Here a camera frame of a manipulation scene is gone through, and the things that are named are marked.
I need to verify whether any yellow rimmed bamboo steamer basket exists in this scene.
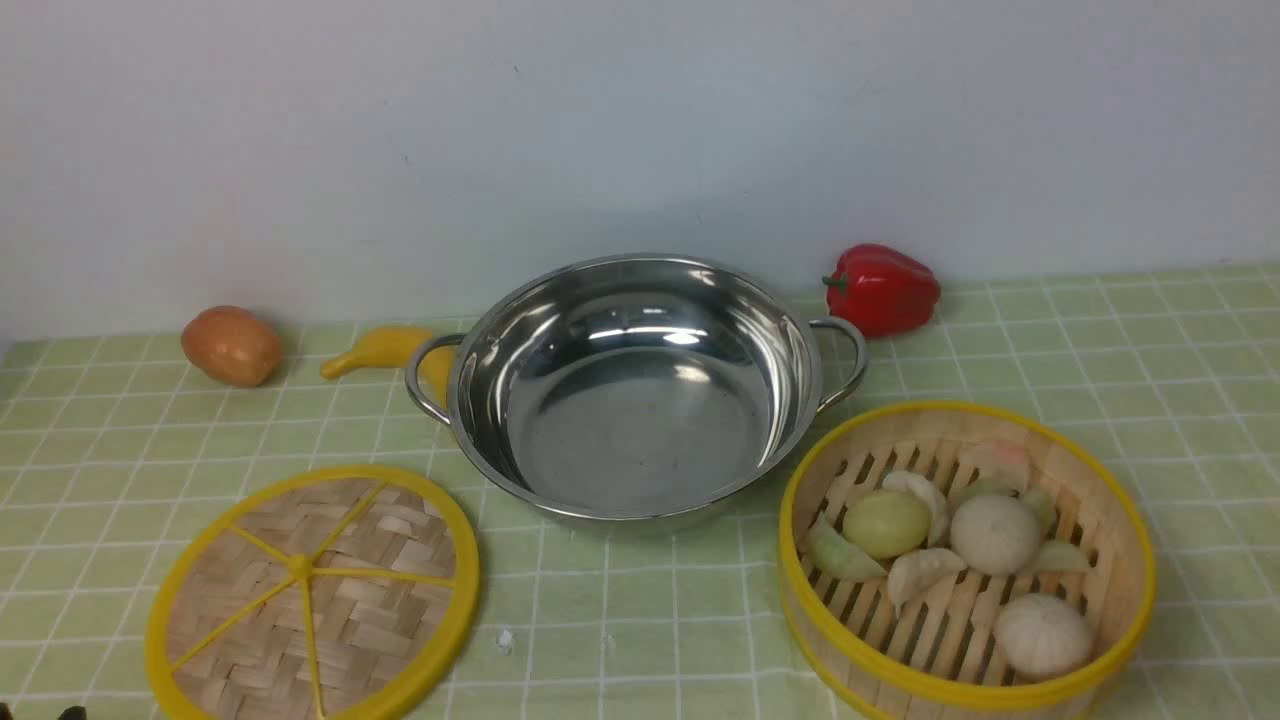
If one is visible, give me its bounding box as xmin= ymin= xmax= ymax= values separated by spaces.
xmin=778 ymin=401 xmax=1156 ymax=719

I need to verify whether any woven bamboo steamer lid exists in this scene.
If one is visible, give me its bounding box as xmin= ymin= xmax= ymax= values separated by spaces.
xmin=143 ymin=464 xmax=483 ymax=719

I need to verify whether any stainless steel pot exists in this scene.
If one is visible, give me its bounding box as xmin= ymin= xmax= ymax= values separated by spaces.
xmin=404 ymin=252 xmax=869 ymax=527

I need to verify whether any red bell pepper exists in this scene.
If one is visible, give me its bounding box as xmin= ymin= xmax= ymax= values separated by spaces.
xmin=822 ymin=243 xmax=942 ymax=340

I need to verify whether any yellow banana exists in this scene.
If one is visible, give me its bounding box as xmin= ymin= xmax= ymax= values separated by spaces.
xmin=319 ymin=325 xmax=454 ymax=407

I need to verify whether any pale green dumpling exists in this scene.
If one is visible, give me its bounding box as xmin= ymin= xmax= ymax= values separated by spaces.
xmin=805 ymin=516 xmax=888 ymax=583
xmin=1021 ymin=488 xmax=1091 ymax=573

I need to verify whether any pale green round bun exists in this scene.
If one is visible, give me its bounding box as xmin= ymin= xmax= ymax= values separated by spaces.
xmin=842 ymin=489 xmax=932 ymax=560

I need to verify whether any white folded dumpling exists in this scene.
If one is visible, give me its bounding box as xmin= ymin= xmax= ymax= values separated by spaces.
xmin=886 ymin=547 xmax=968 ymax=615

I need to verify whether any pink tinted dumpling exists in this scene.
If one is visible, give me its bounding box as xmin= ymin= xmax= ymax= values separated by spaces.
xmin=963 ymin=439 xmax=1033 ymax=495

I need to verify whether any white round bun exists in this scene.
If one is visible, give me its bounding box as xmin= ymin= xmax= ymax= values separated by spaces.
xmin=993 ymin=593 xmax=1093 ymax=680
xmin=950 ymin=495 xmax=1043 ymax=577

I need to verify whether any brown potato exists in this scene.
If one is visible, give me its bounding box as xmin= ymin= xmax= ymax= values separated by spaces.
xmin=180 ymin=305 xmax=284 ymax=388

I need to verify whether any green checkered tablecloth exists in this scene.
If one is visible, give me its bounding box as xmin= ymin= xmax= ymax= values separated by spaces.
xmin=1 ymin=263 xmax=1279 ymax=719

